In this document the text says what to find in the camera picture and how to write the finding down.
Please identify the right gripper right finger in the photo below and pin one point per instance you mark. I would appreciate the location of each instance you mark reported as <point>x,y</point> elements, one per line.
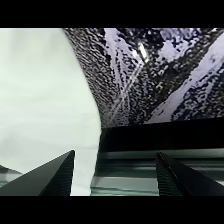
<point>181,180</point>

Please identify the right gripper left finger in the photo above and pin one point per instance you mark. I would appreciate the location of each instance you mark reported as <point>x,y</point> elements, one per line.
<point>50,178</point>

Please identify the white T-shirt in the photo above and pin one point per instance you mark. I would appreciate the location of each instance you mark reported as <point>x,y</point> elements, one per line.
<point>43,100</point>

